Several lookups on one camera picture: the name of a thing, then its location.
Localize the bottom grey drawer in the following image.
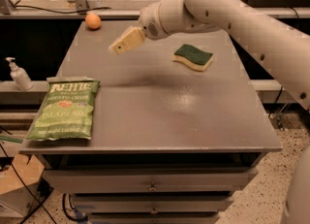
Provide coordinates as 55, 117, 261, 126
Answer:
89, 212, 220, 224

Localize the green jalapeno chip bag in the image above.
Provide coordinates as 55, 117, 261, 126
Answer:
26, 77, 100, 141

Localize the top grey drawer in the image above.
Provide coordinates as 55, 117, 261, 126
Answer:
44, 168, 258, 194

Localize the green and yellow sponge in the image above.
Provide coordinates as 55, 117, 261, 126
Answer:
172, 44, 213, 72

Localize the middle grey drawer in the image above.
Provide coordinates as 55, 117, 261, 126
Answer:
72, 195, 233, 214

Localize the white pump dispenser bottle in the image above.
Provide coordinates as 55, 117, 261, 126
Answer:
6, 57, 33, 91

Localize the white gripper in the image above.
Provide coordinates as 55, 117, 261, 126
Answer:
108, 2, 169, 54

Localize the grey drawer cabinet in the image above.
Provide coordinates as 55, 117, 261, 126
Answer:
18, 18, 283, 224

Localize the grey drawer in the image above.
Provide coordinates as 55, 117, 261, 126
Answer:
89, 212, 220, 224
72, 195, 233, 214
44, 168, 258, 194

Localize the cardboard box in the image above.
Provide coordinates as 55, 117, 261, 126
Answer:
0, 154, 45, 217

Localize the orange fruit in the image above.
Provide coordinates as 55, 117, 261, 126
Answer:
85, 14, 101, 30

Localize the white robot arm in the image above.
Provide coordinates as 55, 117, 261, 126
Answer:
108, 0, 310, 110

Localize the black cable on floor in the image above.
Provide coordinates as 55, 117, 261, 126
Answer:
0, 144, 59, 224

